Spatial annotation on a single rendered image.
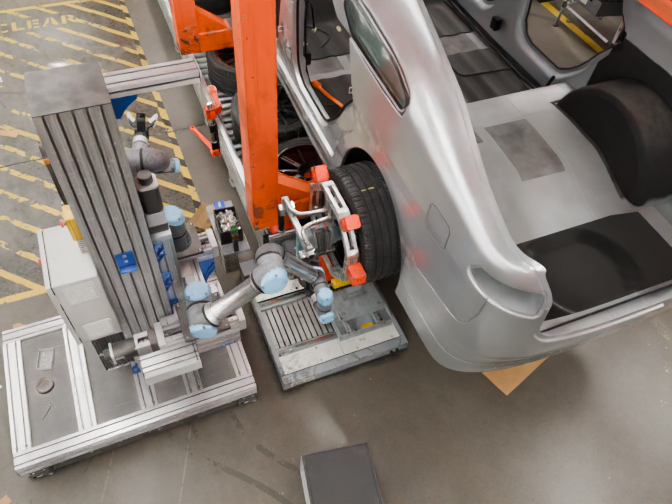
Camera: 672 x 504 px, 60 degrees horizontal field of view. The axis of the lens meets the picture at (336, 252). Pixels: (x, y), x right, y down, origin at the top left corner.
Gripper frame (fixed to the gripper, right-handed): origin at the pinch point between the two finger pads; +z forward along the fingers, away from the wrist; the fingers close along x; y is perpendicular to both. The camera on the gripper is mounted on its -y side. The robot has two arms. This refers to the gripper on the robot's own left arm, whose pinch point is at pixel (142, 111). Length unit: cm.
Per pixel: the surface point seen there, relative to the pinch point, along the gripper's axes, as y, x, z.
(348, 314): 86, 120, -76
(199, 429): 121, 31, -129
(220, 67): 67, 48, 145
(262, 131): -14, 61, -26
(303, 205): 47, 92, -21
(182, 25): 44, 19, 160
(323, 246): 12, 90, -82
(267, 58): -56, 58, -26
